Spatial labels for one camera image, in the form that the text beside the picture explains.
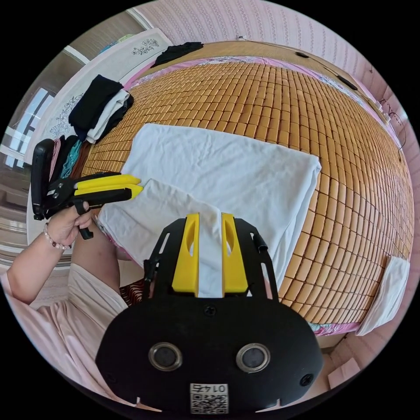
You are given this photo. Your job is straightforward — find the window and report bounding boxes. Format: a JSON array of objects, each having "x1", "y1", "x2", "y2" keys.
[{"x1": 0, "y1": 87, "x2": 57, "y2": 173}]

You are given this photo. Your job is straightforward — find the pile of colourful clothes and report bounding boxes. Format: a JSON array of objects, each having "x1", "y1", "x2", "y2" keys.
[{"x1": 49, "y1": 135, "x2": 93, "y2": 185}]

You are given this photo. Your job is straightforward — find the person's body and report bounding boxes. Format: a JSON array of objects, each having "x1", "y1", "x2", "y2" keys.
[{"x1": 0, "y1": 229, "x2": 147, "y2": 409}]

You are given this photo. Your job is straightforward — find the pile of black and white clothes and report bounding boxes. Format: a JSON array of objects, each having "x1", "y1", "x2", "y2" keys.
[{"x1": 68, "y1": 74, "x2": 134, "y2": 144}]

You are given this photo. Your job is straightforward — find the white short sleeve shirt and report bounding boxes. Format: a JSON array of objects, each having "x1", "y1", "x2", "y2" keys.
[{"x1": 98, "y1": 123, "x2": 322, "y2": 298}]

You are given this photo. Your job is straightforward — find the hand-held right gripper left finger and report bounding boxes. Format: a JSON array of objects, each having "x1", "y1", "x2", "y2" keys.
[{"x1": 171, "y1": 212, "x2": 200, "y2": 293}]

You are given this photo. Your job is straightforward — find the folded white cloth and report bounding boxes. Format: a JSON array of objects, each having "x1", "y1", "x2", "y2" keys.
[{"x1": 355, "y1": 255, "x2": 411, "y2": 336}]

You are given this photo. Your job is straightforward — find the white headboard with flower print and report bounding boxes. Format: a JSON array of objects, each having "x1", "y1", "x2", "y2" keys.
[{"x1": 25, "y1": 28, "x2": 174, "y2": 165}]

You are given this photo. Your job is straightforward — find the person's left forearm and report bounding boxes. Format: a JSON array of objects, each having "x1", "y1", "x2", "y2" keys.
[{"x1": 6, "y1": 223, "x2": 74, "y2": 305}]

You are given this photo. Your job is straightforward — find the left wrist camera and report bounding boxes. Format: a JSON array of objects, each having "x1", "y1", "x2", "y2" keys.
[{"x1": 31, "y1": 139, "x2": 56, "y2": 221}]

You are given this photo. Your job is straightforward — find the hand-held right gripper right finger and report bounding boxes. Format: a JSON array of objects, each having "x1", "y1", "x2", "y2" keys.
[{"x1": 221, "y1": 212, "x2": 249, "y2": 294}]

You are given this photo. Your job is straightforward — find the person's left hand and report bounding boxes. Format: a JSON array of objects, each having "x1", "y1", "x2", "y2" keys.
[{"x1": 45, "y1": 200, "x2": 91, "y2": 251}]

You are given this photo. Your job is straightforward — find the black garment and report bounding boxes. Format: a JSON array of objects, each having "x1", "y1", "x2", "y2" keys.
[{"x1": 150, "y1": 42, "x2": 204, "y2": 68}]

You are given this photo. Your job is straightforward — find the bed with woven bamboo mat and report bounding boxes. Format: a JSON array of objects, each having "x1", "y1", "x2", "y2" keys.
[{"x1": 80, "y1": 41, "x2": 416, "y2": 338}]

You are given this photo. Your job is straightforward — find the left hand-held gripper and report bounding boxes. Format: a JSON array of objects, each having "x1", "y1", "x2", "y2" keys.
[{"x1": 44, "y1": 172, "x2": 144, "y2": 240}]

